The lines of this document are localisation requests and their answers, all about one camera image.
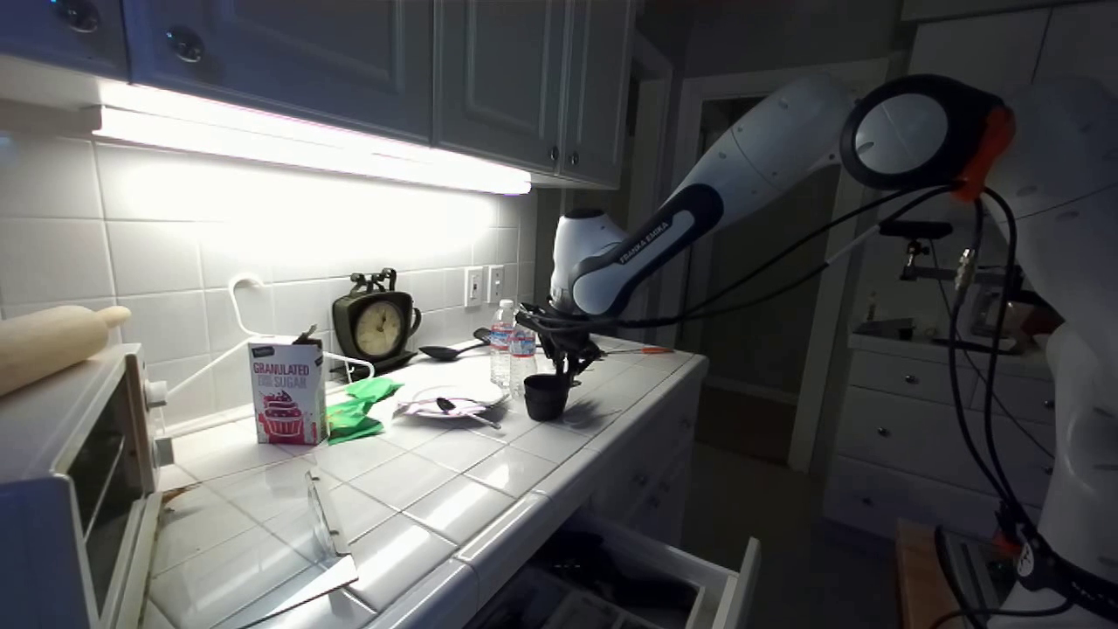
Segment dark wall cabinet knob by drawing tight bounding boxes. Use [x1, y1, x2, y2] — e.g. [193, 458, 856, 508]
[47, 0, 104, 35]
[159, 25, 208, 71]

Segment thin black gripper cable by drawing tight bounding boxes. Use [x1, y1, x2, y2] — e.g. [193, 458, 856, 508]
[536, 180, 1007, 344]

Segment white wall cabinet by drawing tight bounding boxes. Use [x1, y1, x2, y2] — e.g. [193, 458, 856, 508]
[0, 0, 638, 196]

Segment grey toaster oven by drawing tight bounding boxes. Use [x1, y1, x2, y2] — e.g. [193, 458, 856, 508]
[0, 339, 167, 629]

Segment metal tongs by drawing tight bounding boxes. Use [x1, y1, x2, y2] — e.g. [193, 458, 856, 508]
[232, 462, 368, 629]

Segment open white cutlery drawer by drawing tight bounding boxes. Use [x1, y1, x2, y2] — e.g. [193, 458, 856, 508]
[460, 508, 766, 629]

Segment black ladle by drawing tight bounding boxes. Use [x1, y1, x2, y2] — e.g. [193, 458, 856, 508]
[416, 336, 497, 366]

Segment wooden rolling pin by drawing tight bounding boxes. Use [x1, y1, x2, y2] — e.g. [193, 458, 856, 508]
[0, 302, 137, 401]

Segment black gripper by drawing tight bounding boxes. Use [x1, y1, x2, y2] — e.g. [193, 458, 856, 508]
[512, 297, 612, 385]

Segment small cardboard carton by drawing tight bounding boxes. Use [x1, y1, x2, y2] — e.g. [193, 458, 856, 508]
[243, 332, 330, 451]

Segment white cord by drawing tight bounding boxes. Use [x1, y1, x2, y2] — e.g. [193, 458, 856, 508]
[159, 268, 377, 405]

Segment black looped cable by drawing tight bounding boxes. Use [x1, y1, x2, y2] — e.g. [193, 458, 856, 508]
[927, 187, 1057, 629]

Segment white background dresser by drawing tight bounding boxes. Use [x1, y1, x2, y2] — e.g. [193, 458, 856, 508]
[817, 332, 1057, 544]

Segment white plate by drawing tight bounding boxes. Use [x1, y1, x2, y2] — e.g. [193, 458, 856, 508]
[386, 381, 512, 429]

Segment metal spoon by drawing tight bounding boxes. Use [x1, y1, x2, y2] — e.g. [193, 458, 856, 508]
[430, 392, 506, 429]

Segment clear plastic water bottle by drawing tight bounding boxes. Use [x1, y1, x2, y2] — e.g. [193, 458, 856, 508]
[486, 295, 541, 396]

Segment under cabinet light strip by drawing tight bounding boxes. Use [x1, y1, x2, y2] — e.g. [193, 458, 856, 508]
[82, 101, 536, 200]

